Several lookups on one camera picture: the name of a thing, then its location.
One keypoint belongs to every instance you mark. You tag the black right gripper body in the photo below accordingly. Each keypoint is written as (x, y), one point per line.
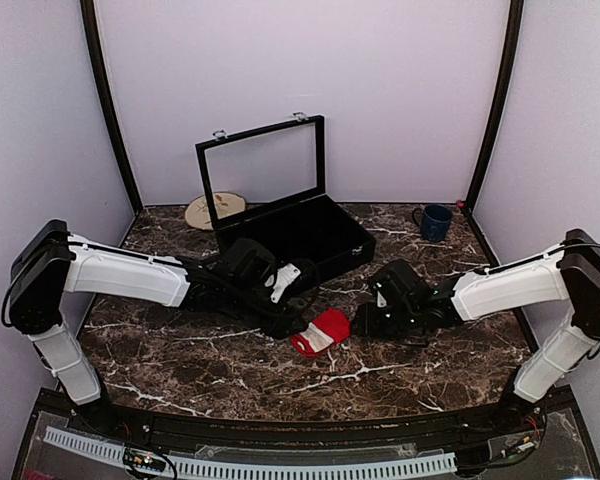
(392, 326)

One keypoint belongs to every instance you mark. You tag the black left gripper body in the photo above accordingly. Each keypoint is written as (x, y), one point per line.
(242, 297)

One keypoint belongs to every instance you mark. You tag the red and white sock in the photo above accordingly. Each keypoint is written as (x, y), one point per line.
(328, 329)

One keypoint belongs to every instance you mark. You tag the black compartment display box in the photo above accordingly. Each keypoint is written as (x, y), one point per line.
(280, 171)

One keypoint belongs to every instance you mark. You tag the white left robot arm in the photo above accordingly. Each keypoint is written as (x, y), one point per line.
(57, 262)

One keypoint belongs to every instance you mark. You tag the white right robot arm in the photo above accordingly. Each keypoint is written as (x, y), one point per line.
(568, 271)

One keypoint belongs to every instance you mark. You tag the floral ceramic plate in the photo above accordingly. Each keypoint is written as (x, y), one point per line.
(197, 214)

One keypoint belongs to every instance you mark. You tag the blue enamel mug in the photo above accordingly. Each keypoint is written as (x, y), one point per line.
(433, 222)

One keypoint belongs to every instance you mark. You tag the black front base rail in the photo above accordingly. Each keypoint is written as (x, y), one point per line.
(465, 427)

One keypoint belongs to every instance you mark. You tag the white slotted cable duct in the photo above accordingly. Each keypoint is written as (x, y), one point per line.
(215, 462)

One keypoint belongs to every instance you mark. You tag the black left frame post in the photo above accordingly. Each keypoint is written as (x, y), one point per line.
(106, 100)

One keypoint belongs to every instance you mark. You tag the black frame post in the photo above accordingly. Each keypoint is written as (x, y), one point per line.
(106, 100)
(513, 27)

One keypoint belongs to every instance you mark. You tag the black right frame post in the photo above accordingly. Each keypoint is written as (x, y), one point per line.
(513, 27)

